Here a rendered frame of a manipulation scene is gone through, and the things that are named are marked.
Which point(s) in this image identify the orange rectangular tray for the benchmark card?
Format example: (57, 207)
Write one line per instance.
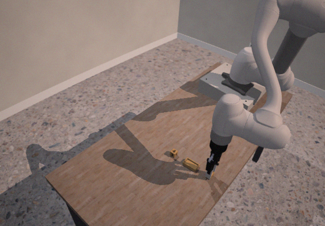
(191, 164)

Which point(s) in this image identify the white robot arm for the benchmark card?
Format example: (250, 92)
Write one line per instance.
(265, 128)

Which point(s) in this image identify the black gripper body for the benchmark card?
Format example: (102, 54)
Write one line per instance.
(217, 149)

